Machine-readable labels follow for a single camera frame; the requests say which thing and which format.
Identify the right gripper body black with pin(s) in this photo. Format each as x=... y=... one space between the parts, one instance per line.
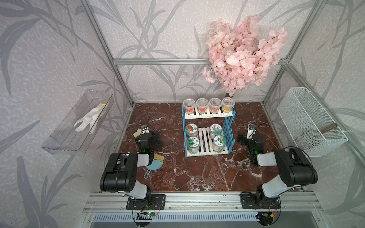
x=246 y=142

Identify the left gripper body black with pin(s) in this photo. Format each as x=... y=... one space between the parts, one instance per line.
x=137 y=140

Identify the carrot lid seed container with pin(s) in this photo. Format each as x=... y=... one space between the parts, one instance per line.
x=219 y=142

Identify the pink flower lid container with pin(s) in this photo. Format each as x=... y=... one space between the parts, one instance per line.
x=215 y=130

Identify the green label seed container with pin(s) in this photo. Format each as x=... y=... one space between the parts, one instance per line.
x=193 y=145

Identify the strawberry lid seed container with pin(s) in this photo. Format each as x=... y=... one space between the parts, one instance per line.
x=191 y=130

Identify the small clear container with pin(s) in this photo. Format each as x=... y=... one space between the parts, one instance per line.
x=227 y=104

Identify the clear seed container red label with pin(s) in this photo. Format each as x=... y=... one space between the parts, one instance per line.
x=189 y=106

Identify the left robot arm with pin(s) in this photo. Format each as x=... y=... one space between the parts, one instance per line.
x=120 y=173

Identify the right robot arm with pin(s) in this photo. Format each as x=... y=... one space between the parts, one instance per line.
x=294 y=167

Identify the blue white two-tier shelf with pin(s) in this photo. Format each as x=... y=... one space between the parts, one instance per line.
x=204 y=134

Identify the black work glove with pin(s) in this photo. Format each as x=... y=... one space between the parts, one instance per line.
x=157 y=144

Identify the blue hand brush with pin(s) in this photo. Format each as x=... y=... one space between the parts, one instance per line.
x=155 y=165

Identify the white glove in tray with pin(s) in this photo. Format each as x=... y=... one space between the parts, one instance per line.
x=90 y=119

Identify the pink artificial blossom tree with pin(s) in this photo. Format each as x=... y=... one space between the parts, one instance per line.
x=238 y=57

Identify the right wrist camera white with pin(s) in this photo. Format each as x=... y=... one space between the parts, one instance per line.
x=251 y=130

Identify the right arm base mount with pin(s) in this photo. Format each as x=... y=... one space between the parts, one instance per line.
x=256 y=201

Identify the wooden handled brush in basket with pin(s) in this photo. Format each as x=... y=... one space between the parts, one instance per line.
x=310 y=138

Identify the white wire mesh basket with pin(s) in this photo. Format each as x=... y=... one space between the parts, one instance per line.
x=300 y=110

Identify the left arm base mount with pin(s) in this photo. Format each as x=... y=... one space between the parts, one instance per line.
x=152 y=202

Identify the clear acrylic wall tray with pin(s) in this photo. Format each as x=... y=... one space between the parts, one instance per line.
x=75 y=133

